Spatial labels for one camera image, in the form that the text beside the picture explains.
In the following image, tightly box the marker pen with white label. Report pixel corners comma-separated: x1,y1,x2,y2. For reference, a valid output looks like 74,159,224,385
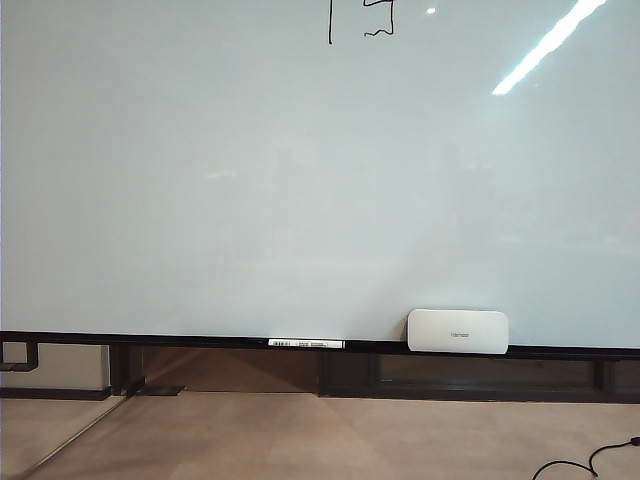
267,338,347,350

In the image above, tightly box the white glass whiteboard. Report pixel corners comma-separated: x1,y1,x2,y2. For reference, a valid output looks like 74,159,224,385
0,0,640,349

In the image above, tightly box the black whiteboard tray ledge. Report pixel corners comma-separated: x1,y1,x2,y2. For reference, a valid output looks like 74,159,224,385
0,329,640,359

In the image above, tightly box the white board eraser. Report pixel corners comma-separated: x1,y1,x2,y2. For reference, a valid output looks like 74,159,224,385
407,308,511,356

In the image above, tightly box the black floor plate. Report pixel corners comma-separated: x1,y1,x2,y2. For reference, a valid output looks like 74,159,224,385
125,383,187,397

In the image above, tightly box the black baseboard strip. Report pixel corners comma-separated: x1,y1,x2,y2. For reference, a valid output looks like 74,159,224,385
0,386,112,401

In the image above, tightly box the metal floor strip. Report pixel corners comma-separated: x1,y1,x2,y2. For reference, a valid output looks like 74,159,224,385
18,394,127,477

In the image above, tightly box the black pipe bracket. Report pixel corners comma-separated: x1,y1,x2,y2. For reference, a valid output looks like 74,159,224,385
0,340,41,372

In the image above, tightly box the black cable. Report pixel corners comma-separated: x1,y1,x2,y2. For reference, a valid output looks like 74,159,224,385
530,436,640,480

